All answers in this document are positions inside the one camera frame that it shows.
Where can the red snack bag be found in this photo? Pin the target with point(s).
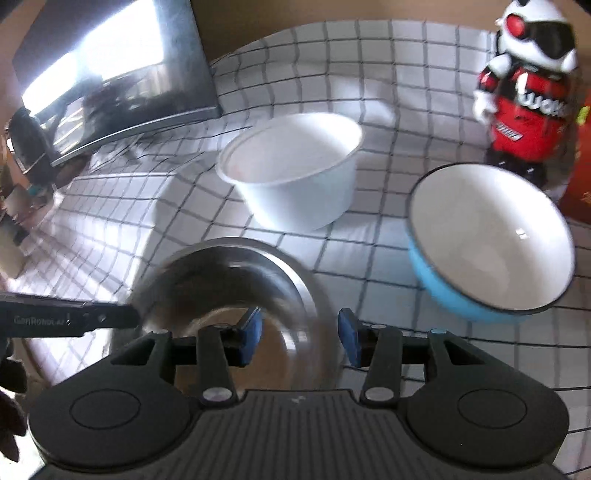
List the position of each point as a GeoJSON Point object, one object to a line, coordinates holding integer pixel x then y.
{"type": "Point", "coordinates": [575, 202]}

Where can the dark glass-door appliance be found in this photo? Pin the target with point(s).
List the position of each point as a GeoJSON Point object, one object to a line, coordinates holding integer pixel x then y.
{"type": "Point", "coordinates": [94, 72]}

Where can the white checkered tablecloth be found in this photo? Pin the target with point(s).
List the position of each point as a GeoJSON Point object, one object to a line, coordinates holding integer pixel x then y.
{"type": "Point", "coordinates": [398, 91]}

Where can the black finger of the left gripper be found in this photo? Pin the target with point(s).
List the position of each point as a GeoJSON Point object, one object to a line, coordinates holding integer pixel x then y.
{"type": "Point", "coordinates": [31, 316]}

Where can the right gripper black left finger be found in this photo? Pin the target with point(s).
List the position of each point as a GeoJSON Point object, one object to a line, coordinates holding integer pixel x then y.
{"type": "Point", "coordinates": [146, 367]}

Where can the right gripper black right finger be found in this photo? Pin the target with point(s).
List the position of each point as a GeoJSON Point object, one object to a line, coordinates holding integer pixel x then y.
{"type": "Point", "coordinates": [384, 350]}

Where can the red white toy robot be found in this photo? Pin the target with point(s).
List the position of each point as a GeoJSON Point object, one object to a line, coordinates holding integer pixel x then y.
{"type": "Point", "coordinates": [523, 93]}

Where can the stainless steel bowl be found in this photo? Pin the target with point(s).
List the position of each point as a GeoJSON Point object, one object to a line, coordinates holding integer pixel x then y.
{"type": "Point", "coordinates": [215, 282]}

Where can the white paper bowl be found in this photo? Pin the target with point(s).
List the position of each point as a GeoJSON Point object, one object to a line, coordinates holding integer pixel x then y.
{"type": "Point", "coordinates": [296, 172]}

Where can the blue enamel bowl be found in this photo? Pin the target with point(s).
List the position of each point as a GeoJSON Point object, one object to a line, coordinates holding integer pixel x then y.
{"type": "Point", "coordinates": [487, 244]}

